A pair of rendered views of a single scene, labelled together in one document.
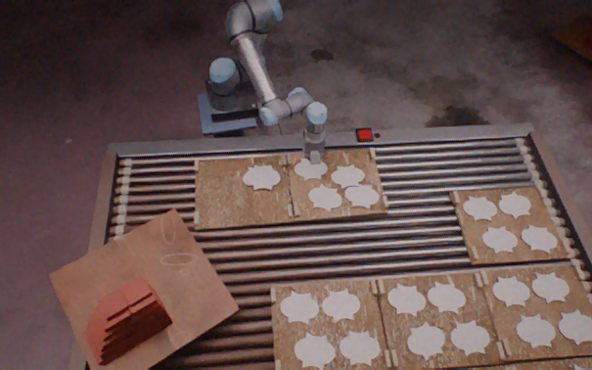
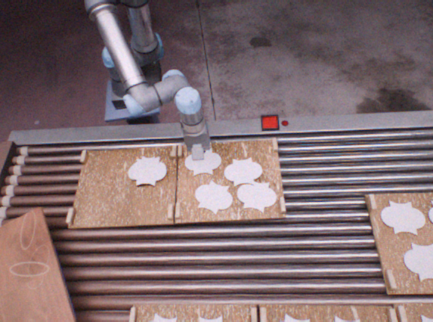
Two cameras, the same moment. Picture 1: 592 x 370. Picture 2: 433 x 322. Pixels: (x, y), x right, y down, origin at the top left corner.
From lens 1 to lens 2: 0.86 m
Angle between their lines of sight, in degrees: 10
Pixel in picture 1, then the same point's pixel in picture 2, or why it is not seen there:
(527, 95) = not seen: outside the picture
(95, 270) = not seen: outside the picture
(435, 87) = (369, 69)
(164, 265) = (13, 276)
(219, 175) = (106, 167)
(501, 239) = (429, 261)
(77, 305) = not seen: outside the picture
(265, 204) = (146, 201)
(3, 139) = not seen: outside the picture
